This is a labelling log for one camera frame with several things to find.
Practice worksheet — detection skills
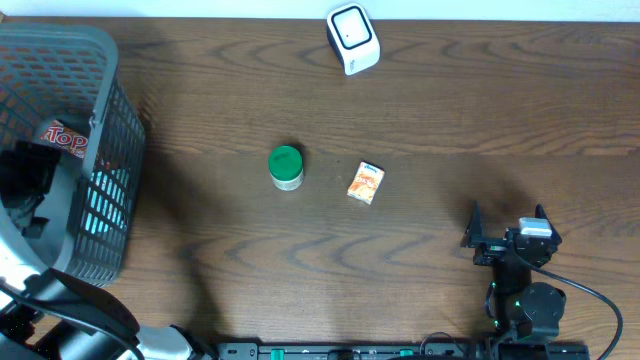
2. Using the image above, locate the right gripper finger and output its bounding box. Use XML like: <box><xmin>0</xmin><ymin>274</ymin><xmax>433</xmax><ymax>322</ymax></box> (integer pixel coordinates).
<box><xmin>461</xmin><ymin>202</ymin><xmax>485</xmax><ymax>248</ymax></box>
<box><xmin>534</xmin><ymin>204</ymin><xmax>556</xmax><ymax>235</ymax></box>

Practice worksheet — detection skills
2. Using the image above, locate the red Top snack bar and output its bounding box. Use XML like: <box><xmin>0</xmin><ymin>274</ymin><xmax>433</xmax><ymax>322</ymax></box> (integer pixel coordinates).
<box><xmin>34</xmin><ymin>119</ymin><xmax>91</xmax><ymax>164</ymax></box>

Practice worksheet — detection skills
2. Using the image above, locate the light blue wipes pack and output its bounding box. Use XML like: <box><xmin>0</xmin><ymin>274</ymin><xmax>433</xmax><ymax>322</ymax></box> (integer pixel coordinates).
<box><xmin>83</xmin><ymin>169</ymin><xmax>129</xmax><ymax>235</ymax></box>

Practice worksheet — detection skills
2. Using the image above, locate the small orange carton box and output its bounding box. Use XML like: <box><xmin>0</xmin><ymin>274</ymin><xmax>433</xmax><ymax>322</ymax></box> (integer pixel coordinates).
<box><xmin>347</xmin><ymin>162</ymin><xmax>385</xmax><ymax>205</ymax></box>

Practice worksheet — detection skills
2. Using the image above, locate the green lid jar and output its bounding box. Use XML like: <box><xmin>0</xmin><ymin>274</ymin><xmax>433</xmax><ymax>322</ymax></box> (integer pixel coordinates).
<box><xmin>268</xmin><ymin>145</ymin><xmax>304</xmax><ymax>191</ymax></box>

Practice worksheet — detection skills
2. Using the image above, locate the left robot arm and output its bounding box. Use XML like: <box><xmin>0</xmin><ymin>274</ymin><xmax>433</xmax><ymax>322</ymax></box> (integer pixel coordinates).
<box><xmin>1</xmin><ymin>142</ymin><xmax>219</xmax><ymax>359</ymax></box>

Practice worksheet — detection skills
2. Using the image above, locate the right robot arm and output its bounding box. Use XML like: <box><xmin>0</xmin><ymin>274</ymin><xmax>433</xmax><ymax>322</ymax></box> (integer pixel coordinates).
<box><xmin>461</xmin><ymin>205</ymin><xmax>566</xmax><ymax>359</ymax></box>

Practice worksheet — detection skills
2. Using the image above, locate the white barcode scanner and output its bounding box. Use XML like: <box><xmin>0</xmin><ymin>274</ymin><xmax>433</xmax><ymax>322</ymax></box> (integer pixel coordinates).
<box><xmin>326</xmin><ymin>3</ymin><xmax>381</xmax><ymax>76</ymax></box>

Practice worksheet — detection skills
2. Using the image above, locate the grey plastic mesh basket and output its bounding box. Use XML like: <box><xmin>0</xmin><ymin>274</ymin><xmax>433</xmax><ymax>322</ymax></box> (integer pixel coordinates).
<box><xmin>1</xmin><ymin>23</ymin><xmax>146</xmax><ymax>288</ymax></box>

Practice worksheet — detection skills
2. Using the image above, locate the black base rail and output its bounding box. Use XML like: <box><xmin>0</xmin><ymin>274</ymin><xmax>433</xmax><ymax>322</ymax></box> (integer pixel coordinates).
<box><xmin>215</xmin><ymin>338</ymin><xmax>590</xmax><ymax>360</ymax></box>

